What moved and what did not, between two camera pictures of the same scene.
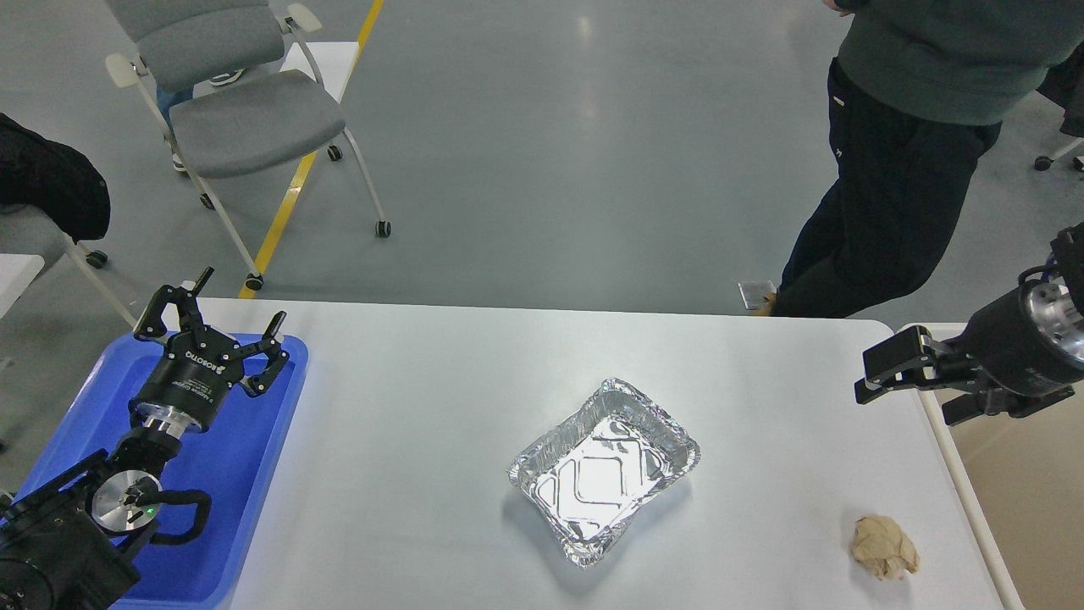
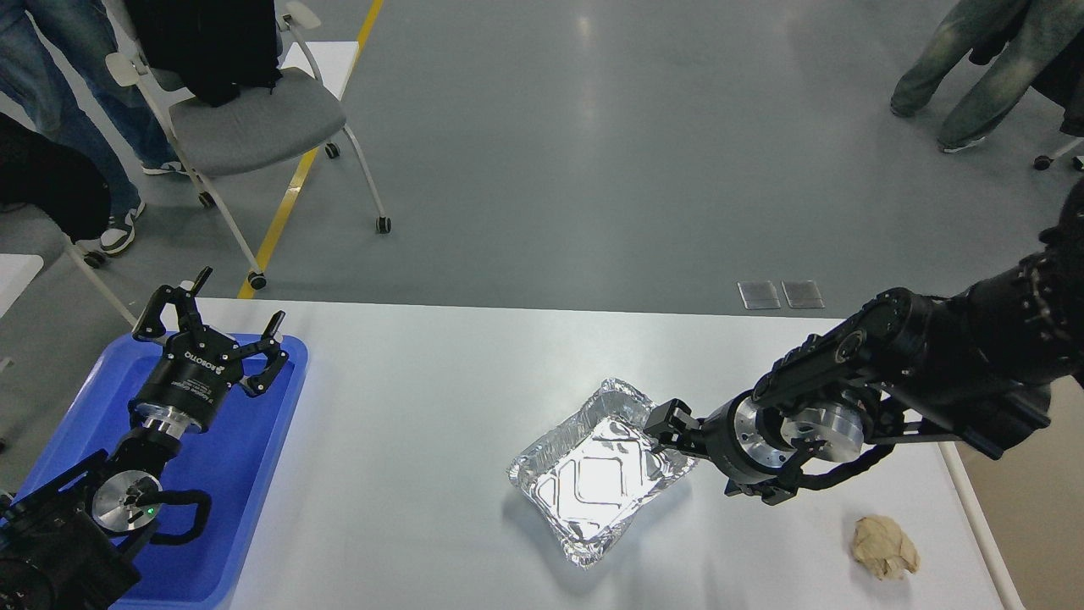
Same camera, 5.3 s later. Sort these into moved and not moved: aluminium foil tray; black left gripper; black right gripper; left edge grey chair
Moved: black right gripper
Not moved: left edge grey chair; black left gripper; aluminium foil tray
